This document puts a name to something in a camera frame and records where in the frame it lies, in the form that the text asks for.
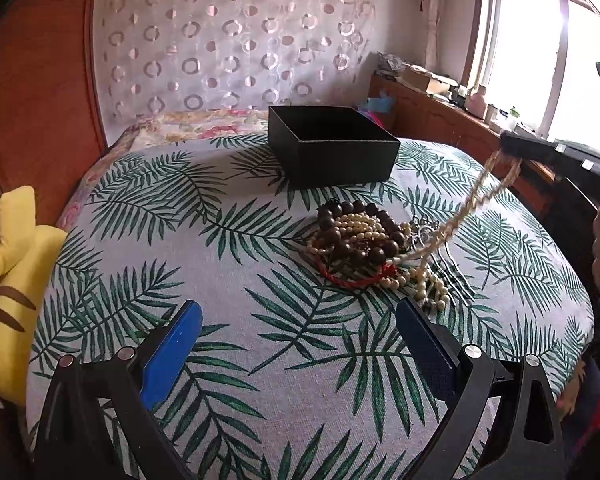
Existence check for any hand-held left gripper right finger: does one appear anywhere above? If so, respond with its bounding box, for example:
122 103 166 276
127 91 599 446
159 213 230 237
395 297 566 480

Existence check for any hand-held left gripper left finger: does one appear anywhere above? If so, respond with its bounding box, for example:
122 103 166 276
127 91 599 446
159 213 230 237
32 300 203 480

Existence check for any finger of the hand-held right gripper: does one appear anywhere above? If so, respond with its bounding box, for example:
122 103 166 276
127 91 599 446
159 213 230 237
500 130 600 182

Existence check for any long cream bead necklace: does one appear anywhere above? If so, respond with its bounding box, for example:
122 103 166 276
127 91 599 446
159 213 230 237
400 152 523 311

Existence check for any red string bracelet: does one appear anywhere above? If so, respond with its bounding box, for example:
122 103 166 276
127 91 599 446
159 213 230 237
314 252 399 291

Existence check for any silver hair comb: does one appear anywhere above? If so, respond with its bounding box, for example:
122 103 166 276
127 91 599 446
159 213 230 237
405 215 476 302

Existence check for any cream pearl necklace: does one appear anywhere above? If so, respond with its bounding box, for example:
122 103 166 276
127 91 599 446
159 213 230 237
307 212 406 267

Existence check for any dark wooden bead bracelet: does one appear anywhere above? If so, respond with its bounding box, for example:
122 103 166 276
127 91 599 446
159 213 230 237
316 200 407 267

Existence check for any black jewelry box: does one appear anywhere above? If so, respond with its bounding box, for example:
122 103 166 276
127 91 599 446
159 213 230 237
267 105 401 191

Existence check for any white jar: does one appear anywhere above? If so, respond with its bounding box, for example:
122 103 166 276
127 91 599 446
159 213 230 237
467 85 487 117

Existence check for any wooden cabinet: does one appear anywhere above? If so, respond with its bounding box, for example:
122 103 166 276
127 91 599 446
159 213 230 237
370 75 600 222

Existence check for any leaf print cloth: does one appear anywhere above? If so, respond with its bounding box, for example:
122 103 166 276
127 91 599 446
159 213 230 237
27 132 596 480

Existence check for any window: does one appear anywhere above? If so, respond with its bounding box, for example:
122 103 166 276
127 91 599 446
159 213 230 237
472 0 600 147

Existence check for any cardboard box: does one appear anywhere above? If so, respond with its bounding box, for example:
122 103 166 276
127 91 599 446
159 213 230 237
402 66 452 97

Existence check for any blue tissue paper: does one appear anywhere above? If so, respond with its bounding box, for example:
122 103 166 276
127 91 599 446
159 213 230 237
359 91 397 114

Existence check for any beige window curtain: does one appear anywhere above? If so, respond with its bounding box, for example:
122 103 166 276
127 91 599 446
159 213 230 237
414 0 487 67

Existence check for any crumpled grey bag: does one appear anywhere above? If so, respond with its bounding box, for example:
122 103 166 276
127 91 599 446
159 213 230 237
378 51 407 74

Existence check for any yellow plush toy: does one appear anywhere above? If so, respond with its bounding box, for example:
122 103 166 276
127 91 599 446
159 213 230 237
0 185 69 411

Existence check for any wooden headboard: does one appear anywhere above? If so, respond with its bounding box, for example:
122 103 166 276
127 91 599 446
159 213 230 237
0 0 112 480

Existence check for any sheer circle pattern curtain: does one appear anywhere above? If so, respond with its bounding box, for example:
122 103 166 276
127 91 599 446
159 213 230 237
90 0 431 132

